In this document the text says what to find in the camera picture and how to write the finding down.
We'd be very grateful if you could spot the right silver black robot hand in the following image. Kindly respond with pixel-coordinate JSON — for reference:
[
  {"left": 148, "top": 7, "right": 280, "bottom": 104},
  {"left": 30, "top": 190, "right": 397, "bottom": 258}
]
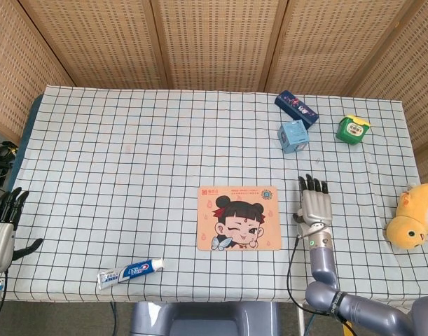
[{"left": 293, "top": 174, "right": 333, "bottom": 225}]

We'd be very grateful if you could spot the orange cartoon girl mouse pad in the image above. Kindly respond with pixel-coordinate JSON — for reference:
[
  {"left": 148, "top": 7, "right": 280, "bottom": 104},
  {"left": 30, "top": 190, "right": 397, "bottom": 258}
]
[{"left": 196, "top": 185, "right": 282, "bottom": 252}]

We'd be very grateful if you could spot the light blue small box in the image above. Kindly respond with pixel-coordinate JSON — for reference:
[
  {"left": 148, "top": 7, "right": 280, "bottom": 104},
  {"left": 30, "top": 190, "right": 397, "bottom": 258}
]
[{"left": 277, "top": 119, "right": 310, "bottom": 155}]

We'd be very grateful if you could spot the green yellow-lidded container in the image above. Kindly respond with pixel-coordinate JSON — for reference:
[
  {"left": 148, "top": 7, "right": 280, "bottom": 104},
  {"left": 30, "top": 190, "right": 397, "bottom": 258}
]
[{"left": 336, "top": 114, "right": 372, "bottom": 145}]

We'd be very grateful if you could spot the black equipment on floor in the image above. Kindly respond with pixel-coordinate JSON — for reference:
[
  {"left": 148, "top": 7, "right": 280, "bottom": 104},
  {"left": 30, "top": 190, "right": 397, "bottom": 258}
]
[{"left": 0, "top": 140, "right": 18, "bottom": 186}]

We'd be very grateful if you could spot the yellow plush toy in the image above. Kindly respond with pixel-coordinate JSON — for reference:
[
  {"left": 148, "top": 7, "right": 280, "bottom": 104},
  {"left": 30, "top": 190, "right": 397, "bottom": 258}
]
[{"left": 385, "top": 182, "right": 428, "bottom": 251}]

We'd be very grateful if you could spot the dark blue long box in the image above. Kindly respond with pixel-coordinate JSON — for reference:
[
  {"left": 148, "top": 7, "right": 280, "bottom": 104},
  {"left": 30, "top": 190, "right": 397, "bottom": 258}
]
[{"left": 274, "top": 90, "right": 320, "bottom": 131}]

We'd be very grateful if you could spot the white table leg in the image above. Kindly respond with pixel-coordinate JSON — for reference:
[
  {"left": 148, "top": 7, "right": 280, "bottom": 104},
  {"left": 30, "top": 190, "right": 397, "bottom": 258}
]
[{"left": 296, "top": 303, "right": 305, "bottom": 336}]

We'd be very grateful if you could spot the blue white toothpaste tube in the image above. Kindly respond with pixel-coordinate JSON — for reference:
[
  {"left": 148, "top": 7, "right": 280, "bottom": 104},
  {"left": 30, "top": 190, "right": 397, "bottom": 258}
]
[{"left": 96, "top": 258, "right": 165, "bottom": 291}]

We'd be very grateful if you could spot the grey robot torso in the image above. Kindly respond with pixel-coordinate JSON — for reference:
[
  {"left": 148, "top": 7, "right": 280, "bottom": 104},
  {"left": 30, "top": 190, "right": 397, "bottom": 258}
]
[{"left": 129, "top": 300, "right": 281, "bottom": 336}]

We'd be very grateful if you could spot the white grid-checked tablecloth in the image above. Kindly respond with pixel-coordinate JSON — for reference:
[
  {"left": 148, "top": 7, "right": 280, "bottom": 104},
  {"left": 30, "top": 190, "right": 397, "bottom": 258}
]
[{"left": 5, "top": 85, "right": 428, "bottom": 305}]

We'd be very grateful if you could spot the woven bamboo screen panel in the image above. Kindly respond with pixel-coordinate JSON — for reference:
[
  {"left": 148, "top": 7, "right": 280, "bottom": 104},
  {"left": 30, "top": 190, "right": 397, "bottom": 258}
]
[
  {"left": 350, "top": 0, "right": 428, "bottom": 183},
  {"left": 150, "top": 0, "right": 290, "bottom": 92},
  {"left": 19, "top": 0, "right": 169, "bottom": 90},
  {"left": 264, "top": 0, "right": 416, "bottom": 96},
  {"left": 0, "top": 0, "right": 74, "bottom": 144}
]

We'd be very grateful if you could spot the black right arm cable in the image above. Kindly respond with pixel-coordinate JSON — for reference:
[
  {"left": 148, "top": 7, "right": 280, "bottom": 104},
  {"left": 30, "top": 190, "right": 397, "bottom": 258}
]
[{"left": 286, "top": 236, "right": 354, "bottom": 336}]

